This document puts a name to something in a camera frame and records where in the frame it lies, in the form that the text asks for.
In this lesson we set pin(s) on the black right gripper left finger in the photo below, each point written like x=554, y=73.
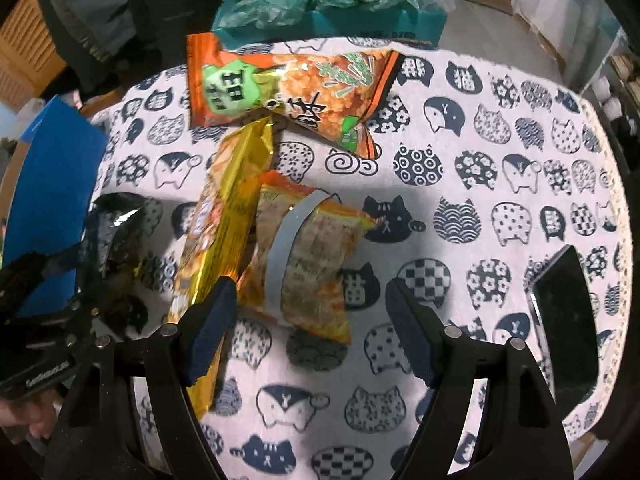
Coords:
x=98, y=432

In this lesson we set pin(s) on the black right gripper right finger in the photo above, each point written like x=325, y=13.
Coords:
x=491, y=414

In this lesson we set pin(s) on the small black snack packet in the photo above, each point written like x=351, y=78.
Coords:
x=113, y=237

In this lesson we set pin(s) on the person's hand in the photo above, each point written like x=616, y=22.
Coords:
x=35, y=416

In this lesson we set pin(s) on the blue cardboard box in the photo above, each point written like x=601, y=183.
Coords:
x=51, y=200

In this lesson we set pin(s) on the black smartphone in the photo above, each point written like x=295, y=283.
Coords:
x=561, y=308

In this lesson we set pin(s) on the yellow long snack pack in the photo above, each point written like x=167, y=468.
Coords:
x=220, y=228

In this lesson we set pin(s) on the wooden louvered door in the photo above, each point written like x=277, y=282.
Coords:
x=29, y=59

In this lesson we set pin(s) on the orange striped snack pack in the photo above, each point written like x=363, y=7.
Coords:
x=304, y=235

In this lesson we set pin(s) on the cat pattern tablecloth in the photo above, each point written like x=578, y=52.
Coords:
x=483, y=174

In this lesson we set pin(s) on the dark hanging jacket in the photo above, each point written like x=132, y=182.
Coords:
x=111, y=44

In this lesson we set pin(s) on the white shoe rack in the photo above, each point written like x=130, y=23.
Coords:
x=613, y=91

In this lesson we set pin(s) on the orange Wangwang snack bag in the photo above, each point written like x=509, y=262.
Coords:
x=331, y=95

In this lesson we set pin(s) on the teal box with plastic bags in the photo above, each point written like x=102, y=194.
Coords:
x=239, y=22

